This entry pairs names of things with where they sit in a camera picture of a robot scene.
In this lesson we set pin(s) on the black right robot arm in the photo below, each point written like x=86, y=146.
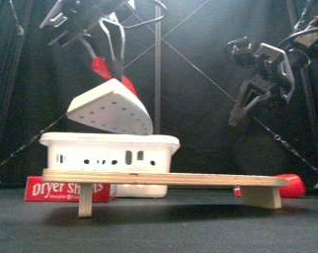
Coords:
x=312, y=31

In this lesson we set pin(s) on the wooden toy ironing board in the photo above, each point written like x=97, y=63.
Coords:
x=164, y=179

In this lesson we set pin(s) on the black cloth curtain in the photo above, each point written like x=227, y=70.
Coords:
x=9, y=99

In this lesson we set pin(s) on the white plastic laundry basket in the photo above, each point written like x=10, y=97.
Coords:
x=109, y=150

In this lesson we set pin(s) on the red plastic toy bottle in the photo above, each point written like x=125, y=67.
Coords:
x=293, y=186

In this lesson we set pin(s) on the red dryer sheets box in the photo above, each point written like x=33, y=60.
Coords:
x=65, y=192

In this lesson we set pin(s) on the grey vertical frame pole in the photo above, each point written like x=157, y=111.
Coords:
x=157, y=66

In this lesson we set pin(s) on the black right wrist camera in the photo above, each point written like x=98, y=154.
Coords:
x=240, y=52

